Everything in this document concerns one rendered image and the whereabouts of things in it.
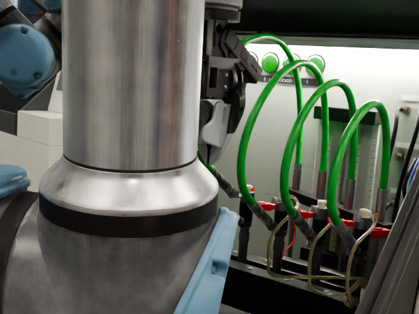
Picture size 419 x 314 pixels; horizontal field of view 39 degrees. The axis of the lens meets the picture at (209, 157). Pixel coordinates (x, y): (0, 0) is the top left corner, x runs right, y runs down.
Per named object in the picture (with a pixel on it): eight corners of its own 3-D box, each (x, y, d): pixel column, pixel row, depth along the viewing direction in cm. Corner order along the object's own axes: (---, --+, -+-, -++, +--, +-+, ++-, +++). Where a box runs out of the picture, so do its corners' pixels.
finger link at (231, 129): (208, 131, 82) (212, 68, 81) (216, 130, 84) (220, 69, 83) (235, 134, 80) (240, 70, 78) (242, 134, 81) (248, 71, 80)
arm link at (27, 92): (-25, 61, 79) (38, 9, 79) (-9, 61, 90) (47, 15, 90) (17, 106, 81) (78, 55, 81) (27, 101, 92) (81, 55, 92)
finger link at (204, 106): (171, 164, 81) (174, 97, 80) (197, 161, 86) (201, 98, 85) (187, 167, 80) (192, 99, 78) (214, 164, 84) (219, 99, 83)
